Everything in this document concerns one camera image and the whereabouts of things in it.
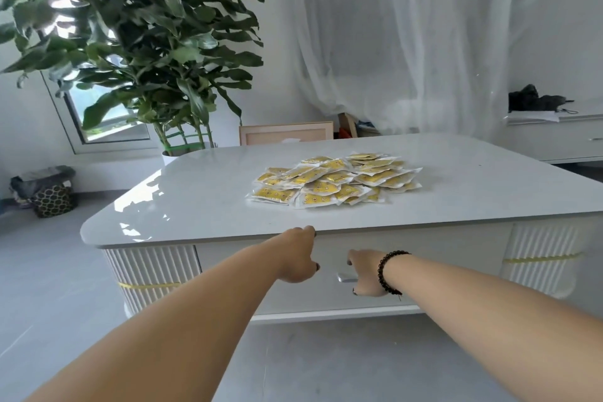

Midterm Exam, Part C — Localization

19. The person's right hand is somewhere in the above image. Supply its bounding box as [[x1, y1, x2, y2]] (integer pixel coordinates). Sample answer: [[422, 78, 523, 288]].
[[347, 249, 388, 299]]

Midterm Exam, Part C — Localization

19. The person's left hand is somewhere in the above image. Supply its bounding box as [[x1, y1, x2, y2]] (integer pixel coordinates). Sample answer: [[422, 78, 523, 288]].
[[276, 225, 322, 285]]

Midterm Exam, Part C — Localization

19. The white drawer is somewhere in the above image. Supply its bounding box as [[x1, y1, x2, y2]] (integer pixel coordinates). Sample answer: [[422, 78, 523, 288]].
[[197, 223, 514, 318]]

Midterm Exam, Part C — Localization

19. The pile of yellow packets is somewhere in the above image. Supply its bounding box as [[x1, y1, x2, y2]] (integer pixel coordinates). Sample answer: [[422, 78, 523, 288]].
[[244, 151, 423, 209]]

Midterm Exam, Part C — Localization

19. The person's right forearm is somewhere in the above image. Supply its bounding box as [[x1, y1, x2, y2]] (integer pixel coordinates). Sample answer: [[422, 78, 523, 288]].
[[400, 254, 603, 402]]

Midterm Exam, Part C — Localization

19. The person's left forearm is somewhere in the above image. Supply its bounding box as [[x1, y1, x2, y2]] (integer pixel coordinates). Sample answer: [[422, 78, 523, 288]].
[[23, 236, 283, 402]]

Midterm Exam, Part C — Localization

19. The yellow tape strip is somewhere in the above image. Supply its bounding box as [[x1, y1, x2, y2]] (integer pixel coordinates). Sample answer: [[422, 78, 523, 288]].
[[501, 251, 585, 266], [117, 280, 182, 292]]

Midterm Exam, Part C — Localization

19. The white plant pot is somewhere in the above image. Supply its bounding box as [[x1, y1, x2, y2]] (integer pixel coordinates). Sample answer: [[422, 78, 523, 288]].
[[161, 147, 217, 167]]

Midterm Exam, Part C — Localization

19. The small white framed window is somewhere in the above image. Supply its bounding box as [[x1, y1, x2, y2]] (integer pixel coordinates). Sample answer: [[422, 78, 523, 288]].
[[40, 29, 159, 155]]

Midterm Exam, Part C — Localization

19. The white side cabinet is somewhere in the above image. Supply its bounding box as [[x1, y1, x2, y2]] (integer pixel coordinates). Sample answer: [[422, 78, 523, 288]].
[[501, 107, 603, 165]]

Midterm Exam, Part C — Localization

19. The white sheer dust cover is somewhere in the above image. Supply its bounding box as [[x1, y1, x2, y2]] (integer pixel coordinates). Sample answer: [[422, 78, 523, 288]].
[[291, 0, 566, 139]]

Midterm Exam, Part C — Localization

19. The black plastic bag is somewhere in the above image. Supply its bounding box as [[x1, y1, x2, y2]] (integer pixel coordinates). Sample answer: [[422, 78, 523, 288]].
[[508, 84, 568, 113]]

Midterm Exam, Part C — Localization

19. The large green leafy plant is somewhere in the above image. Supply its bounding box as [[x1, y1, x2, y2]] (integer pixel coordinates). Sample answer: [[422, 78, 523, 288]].
[[0, 0, 266, 158]]

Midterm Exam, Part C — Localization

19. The dark bead bracelet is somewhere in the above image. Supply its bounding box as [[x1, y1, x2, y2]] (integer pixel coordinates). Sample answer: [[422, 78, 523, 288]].
[[376, 249, 411, 296]]

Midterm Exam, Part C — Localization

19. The wooden picture frame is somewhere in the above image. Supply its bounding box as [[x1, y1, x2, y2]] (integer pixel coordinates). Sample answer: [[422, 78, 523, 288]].
[[239, 121, 334, 147]]

